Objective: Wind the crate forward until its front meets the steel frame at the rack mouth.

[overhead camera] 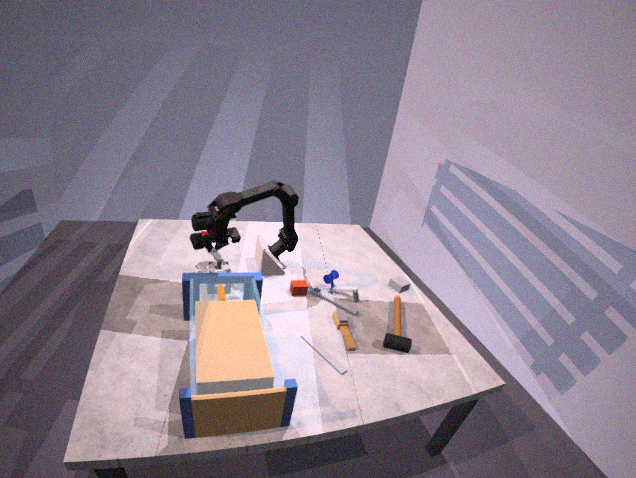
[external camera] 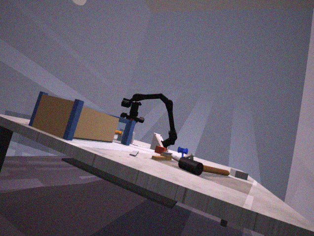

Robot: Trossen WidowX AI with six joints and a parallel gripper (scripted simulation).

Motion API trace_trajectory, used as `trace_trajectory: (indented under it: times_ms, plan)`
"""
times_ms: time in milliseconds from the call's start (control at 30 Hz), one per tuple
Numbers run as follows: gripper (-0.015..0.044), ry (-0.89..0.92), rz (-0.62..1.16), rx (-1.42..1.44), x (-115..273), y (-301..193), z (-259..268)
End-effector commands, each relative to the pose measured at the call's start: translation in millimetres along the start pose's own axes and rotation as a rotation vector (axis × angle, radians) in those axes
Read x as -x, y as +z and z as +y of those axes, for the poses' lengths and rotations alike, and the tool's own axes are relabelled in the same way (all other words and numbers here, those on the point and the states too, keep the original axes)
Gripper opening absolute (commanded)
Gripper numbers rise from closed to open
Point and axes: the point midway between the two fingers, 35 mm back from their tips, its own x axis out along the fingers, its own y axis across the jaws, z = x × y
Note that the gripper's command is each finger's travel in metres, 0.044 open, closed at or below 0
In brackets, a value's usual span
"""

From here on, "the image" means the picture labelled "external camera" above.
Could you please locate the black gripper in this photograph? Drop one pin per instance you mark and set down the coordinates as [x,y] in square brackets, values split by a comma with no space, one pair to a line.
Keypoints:
[133,115]

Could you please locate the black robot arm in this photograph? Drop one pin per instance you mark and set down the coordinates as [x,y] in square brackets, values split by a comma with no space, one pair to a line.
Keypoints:
[169,105]

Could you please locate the black mallet with wooden handle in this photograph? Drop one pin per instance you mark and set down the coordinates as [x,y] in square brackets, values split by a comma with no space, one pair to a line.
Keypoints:
[197,168]

